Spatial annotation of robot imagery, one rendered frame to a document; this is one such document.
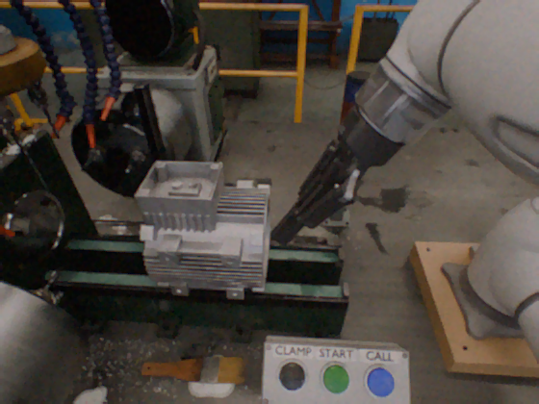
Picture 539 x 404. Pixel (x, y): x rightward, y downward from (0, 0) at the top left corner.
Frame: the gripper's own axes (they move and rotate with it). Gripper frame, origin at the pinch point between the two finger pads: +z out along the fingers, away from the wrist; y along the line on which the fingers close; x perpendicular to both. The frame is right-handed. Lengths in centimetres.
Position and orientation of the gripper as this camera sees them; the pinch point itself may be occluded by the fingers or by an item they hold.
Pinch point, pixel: (289, 226)
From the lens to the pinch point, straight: 50.1
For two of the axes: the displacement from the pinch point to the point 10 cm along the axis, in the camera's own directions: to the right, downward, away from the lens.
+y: -0.7, 6.6, -7.5
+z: -5.0, 6.3, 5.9
